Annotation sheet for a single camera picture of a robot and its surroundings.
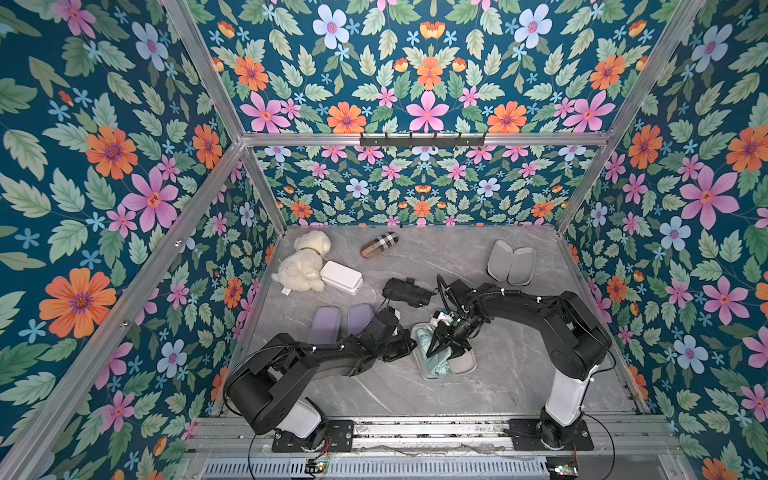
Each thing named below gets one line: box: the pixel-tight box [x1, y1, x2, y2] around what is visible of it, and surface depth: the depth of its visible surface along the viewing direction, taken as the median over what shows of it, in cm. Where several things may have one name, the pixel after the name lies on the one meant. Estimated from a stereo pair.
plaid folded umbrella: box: [360, 231, 400, 259], surface depth 113 cm
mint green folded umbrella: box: [417, 324, 454, 378], surface depth 78 cm
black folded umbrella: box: [382, 277, 432, 307], surface depth 99 cm
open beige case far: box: [486, 239, 537, 286], surface depth 110 cm
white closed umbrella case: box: [320, 260, 363, 296], surface depth 102 cm
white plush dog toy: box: [271, 230, 332, 292], surface depth 100 cm
